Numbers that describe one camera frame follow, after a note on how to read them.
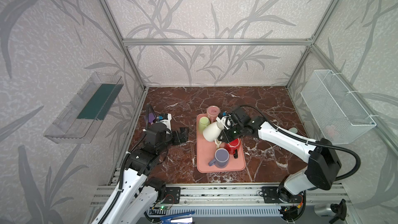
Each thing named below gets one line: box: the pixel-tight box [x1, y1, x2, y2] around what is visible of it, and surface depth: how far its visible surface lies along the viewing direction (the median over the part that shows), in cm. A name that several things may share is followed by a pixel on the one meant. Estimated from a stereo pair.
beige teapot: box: [214, 138, 222, 150], surface depth 82 cm
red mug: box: [224, 137, 241, 155], surface depth 84 cm
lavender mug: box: [208, 147, 230, 169], surface depth 81 cm
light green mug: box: [198, 116, 211, 132], surface depth 91 cm
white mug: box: [202, 121, 225, 146], surface depth 79 cm
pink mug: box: [206, 105, 221, 124], surface depth 95 cm
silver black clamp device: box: [329, 198, 347, 223], surface depth 60 cm
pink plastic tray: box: [196, 113, 246, 173], surface depth 84 cm
